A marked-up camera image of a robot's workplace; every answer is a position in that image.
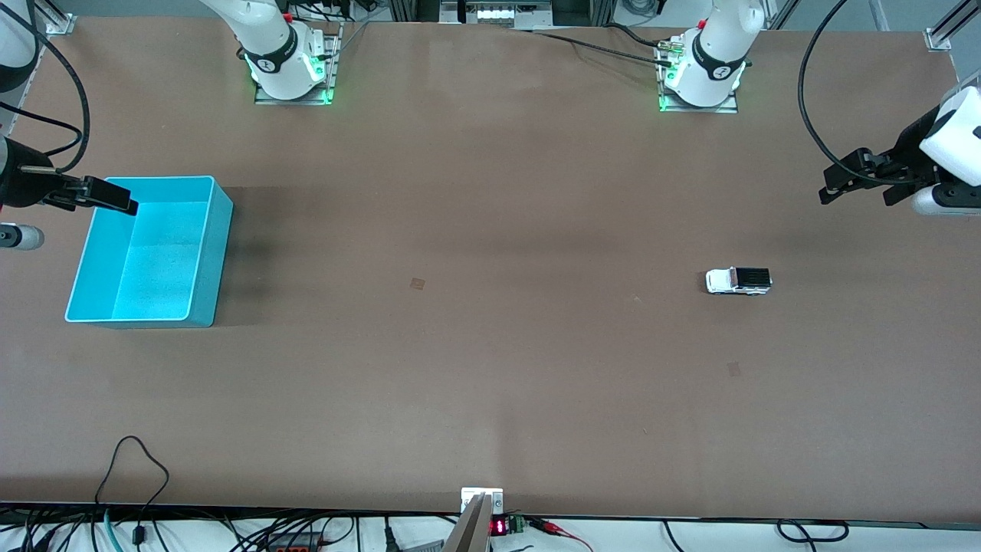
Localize white jeep toy black roof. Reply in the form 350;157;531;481
705;266;773;297

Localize cyan plastic bin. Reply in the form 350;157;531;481
64;176;235;330

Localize silver lit device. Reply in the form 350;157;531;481
441;0;553;30

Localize black box red buttons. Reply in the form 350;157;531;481
264;532;326;552

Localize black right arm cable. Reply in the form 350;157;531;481
0;4;91;174

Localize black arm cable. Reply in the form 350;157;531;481
798;0;981;186
0;4;91;174

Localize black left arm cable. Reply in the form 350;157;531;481
798;0;981;186

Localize aluminium frame profile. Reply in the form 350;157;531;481
925;0;981;52
34;0;76;35

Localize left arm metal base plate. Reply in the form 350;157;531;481
657;42;740;114

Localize thin black looped cable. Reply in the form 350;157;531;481
94;435;171;547

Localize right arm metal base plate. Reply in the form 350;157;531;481
254;21;338;106

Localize short black table cable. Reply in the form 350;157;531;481
604;23;671;48

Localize long black table cable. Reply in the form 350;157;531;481
521;28;675;68

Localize black coiled cable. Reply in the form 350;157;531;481
776;519;850;544

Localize red clip lead wire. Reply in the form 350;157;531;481
527;518;595;552

